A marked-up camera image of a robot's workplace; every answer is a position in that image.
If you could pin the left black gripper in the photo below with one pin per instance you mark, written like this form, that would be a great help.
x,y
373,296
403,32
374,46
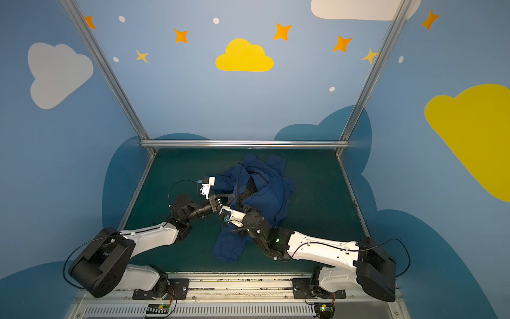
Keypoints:
x,y
215,203

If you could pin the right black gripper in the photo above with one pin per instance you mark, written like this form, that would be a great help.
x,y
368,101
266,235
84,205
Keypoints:
x,y
239,211

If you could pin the blue jacket with black lining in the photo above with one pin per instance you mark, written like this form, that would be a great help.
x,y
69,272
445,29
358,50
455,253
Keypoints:
x,y
255,184

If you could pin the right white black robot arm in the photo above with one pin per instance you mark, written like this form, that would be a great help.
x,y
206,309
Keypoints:
x,y
361,264

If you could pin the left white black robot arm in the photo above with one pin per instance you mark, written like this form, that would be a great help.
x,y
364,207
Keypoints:
x,y
104,265

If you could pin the left small circuit board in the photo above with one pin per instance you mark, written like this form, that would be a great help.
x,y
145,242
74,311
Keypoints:
x,y
157,311

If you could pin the small circuit board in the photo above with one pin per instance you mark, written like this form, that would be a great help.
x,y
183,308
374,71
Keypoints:
x,y
157,311
323,311

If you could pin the right small circuit board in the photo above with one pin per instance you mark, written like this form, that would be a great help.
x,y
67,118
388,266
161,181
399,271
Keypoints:
x,y
323,311

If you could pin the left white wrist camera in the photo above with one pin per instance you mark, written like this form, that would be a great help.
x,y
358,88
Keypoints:
x,y
205,185

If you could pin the horizontal aluminium back rail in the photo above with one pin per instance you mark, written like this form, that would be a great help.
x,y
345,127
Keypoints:
x,y
243,144

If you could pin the left floor aluminium rail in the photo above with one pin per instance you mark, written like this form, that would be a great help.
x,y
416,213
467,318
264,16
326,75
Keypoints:
x,y
136,193

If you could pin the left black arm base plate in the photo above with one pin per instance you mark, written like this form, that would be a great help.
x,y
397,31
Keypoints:
x,y
175,288

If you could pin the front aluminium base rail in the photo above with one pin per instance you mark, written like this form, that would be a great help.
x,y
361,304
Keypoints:
x,y
237,295

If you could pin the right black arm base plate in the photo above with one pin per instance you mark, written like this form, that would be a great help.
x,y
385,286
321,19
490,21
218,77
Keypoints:
x,y
305,288

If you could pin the left aluminium corner post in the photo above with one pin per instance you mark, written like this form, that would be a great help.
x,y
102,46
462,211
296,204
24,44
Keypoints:
x,y
86,33

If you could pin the aluminium corner post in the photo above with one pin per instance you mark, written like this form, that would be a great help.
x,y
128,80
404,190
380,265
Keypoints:
x,y
86,33
387,45

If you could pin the right aluminium corner post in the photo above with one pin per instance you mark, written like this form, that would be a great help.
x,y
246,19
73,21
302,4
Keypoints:
x,y
387,45

